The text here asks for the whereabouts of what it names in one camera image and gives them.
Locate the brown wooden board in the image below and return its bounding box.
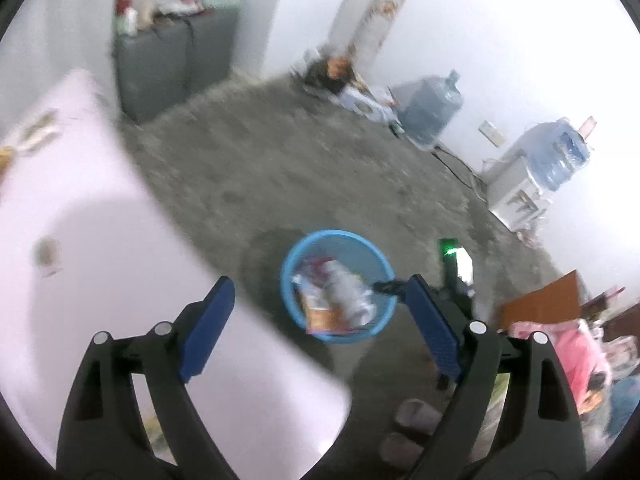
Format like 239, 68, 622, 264
492, 269, 593, 333

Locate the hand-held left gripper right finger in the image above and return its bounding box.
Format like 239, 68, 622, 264
405, 274, 587, 480

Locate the grey slipper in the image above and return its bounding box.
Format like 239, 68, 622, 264
378, 432, 426, 471
395, 398, 443, 436

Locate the black cable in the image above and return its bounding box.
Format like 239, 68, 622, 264
431, 144, 488, 201

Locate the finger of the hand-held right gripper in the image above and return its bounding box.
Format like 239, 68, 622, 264
371, 279, 408, 297

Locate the white wall socket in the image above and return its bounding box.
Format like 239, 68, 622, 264
479, 120, 506, 147

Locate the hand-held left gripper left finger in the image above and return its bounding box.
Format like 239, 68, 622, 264
56, 276, 238, 480

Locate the white printed box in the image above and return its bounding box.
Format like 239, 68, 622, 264
342, 82, 401, 123

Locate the blue plastic basket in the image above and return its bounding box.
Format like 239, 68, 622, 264
280, 230, 398, 345

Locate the pink garment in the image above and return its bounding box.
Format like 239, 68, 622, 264
507, 320, 608, 403

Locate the white rolled poster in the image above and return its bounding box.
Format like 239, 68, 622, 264
330, 0, 412, 68

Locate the pink tablecloth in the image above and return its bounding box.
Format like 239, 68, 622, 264
0, 69, 353, 471

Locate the white plastic bottle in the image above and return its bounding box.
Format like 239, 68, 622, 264
325, 259, 378, 326

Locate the blue water jug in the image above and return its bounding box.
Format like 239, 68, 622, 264
400, 70, 464, 151
525, 117, 591, 192

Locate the grey cabinet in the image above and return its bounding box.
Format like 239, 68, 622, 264
114, 7, 238, 123

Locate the dark printed box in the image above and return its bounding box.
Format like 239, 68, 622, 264
305, 55, 353, 96

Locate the white water dispenser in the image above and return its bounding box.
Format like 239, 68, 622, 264
487, 152, 551, 233

